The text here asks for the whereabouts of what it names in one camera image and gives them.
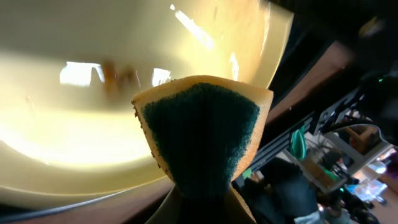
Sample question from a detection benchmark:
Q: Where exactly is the yellow plate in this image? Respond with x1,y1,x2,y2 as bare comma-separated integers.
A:
1,0,294,209

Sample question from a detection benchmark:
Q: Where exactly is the yellow green sponge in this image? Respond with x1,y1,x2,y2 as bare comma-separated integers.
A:
131,75,274,200

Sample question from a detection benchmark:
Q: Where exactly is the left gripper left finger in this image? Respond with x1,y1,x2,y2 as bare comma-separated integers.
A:
145,186,183,224

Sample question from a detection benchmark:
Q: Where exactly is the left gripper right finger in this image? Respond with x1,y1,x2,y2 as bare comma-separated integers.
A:
224,185,256,224

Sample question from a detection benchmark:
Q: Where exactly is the round black tray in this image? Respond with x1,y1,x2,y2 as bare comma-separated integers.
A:
270,0,397,106

